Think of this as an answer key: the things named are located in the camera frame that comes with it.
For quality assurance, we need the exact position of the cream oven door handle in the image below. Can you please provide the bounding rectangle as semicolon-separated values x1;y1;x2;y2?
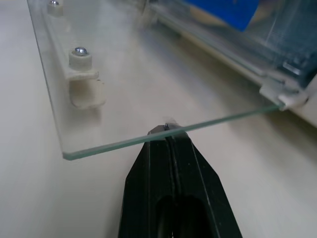
46;0;107;110

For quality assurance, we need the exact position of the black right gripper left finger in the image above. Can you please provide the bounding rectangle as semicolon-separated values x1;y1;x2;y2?
118;124;179;238

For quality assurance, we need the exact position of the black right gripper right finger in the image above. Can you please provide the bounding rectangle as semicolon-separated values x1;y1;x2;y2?
166;123;244;238

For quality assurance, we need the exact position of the blue object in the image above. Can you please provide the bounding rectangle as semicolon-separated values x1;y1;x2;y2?
188;0;260;32

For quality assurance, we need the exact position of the glass toaster oven door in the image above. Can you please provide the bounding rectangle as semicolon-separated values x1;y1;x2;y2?
26;0;283;162

